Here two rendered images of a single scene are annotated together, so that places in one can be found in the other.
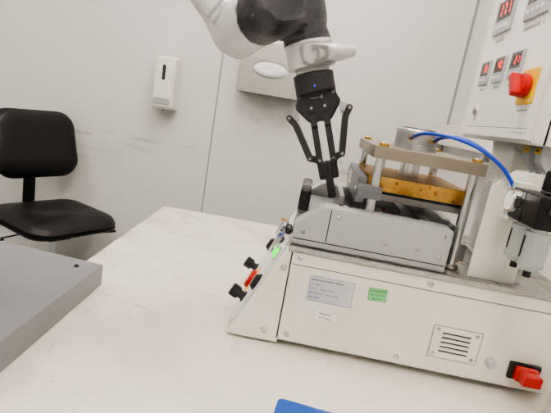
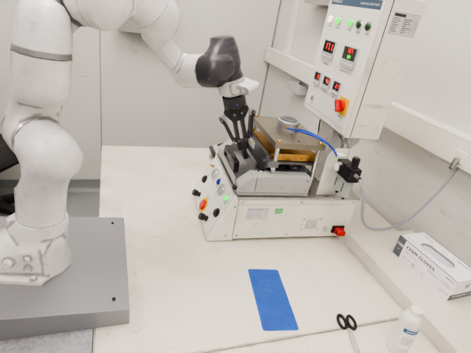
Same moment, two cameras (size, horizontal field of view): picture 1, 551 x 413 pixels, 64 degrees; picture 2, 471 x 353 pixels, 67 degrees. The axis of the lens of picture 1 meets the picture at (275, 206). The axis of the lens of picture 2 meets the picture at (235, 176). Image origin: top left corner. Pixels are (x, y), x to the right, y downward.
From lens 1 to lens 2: 56 cm
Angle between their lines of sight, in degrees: 26
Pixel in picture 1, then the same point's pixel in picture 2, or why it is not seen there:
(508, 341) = (332, 218)
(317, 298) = (251, 217)
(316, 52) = (239, 90)
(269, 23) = (218, 82)
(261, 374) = (235, 259)
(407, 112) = (244, 39)
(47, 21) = not seen: outside the picture
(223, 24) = (184, 75)
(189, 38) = not seen: outside the picture
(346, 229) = (264, 185)
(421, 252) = (298, 189)
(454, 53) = not seen: outside the picture
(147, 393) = (195, 284)
